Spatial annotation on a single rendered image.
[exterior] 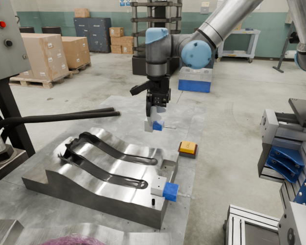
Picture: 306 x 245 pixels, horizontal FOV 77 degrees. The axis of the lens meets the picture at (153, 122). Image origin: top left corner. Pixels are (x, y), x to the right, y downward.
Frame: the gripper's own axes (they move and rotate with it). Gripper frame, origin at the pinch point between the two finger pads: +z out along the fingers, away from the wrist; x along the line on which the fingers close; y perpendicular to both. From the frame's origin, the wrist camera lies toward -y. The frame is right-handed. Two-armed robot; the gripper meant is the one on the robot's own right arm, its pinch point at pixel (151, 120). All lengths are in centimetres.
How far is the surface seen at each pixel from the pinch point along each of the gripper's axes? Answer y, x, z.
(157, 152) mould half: 6.4, -12.8, 6.0
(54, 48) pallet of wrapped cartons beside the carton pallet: -284, 255, 25
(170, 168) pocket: 12.7, -17.1, 8.7
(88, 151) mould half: -15.6, -24.0, 2.2
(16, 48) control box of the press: -73, 8, -24
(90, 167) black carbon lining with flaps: -12.0, -28.8, 4.5
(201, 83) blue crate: 3, 289, 79
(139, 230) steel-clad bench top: 8.7, -38.0, 15.0
